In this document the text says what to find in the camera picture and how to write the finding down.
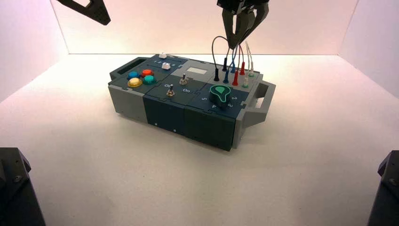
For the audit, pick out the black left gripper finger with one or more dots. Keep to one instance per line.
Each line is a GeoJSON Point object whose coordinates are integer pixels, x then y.
{"type": "Point", "coordinates": [84, 12]}
{"type": "Point", "coordinates": [102, 11]}

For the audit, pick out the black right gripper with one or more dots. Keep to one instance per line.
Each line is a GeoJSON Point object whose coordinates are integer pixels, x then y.
{"type": "Point", "coordinates": [241, 4]}

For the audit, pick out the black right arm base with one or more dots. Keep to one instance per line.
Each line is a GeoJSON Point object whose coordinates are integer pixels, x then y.
{"type": "Point", "coordinates": [386, 193]}

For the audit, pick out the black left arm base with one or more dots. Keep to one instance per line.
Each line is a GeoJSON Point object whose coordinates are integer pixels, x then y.
{"type": "Point", "coordinates": [15, 193]}

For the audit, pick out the white rectangular display screen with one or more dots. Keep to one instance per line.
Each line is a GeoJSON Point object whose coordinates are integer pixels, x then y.
{"type": "Point", "coordinates": [197, 70]}

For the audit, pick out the blue round push button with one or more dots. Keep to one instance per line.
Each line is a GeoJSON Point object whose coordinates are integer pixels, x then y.
{"type": "Point", "coordinates": [133, 75]}

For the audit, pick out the green rotary pointer knob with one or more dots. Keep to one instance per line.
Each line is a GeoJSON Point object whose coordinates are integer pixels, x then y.
{"type": "Point", "coordinates": [219, 94]}

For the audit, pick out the white slider knob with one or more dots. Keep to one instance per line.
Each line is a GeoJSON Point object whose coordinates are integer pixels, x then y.
{"type": "Point", "coordinates": [166, 66]}
{"type": "Point", "coordinates": [162, 55]}

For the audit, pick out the red round push button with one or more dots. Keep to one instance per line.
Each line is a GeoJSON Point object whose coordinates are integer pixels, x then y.
{"type": "Point", "coordinates": [147, 73]}

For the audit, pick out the yellow round push button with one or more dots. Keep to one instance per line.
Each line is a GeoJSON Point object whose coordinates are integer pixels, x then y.
{"type": "Point", "coordinates": [135, 82]}

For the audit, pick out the teal round push button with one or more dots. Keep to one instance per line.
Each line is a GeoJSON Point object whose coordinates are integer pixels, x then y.
{"type": "Point", "coordinates": [149, 79]}

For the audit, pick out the blue and grey task board box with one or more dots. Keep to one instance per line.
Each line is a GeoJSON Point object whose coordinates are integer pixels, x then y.
{"type": "Point", "coordinates": [202, 124]}

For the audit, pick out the metal toggle switch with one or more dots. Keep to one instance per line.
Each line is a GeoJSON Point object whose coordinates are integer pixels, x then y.
{"type": "Point", "coordinates": [170, 91]}
{"type": "Point", "coordinates": [183, 80]}

